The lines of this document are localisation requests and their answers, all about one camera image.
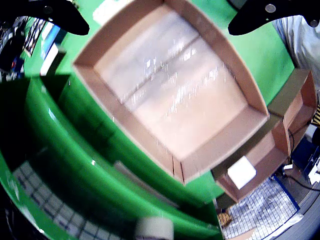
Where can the white marbled card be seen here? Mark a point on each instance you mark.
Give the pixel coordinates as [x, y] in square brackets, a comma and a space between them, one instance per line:
[107, 12]

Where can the person in light shirt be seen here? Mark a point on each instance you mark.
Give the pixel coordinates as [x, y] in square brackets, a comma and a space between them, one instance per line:
[300, 45]

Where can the blue gradient product box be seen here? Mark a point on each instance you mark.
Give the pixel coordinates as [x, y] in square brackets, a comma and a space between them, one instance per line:
[51, 40]

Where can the large shallow cardboard tray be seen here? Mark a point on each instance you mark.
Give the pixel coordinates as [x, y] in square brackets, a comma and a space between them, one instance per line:
[187, 100]

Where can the black rounded object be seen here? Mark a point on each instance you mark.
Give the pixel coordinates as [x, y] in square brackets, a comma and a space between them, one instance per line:
[12, 52]

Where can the blue crate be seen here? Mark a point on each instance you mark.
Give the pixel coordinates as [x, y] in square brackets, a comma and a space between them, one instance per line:
[262, 207]

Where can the grey tape roll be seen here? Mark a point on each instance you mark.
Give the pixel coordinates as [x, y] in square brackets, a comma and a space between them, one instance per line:
[155, 228]

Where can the black floral flat box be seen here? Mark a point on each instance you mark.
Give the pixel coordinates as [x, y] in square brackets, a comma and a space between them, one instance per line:
[35, 37]

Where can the white printed product box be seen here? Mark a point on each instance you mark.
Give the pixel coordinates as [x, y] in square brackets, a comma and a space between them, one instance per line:
[241, 172]

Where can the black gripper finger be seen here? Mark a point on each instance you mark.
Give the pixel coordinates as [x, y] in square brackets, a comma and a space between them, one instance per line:
[62, 17]
[252, 20]

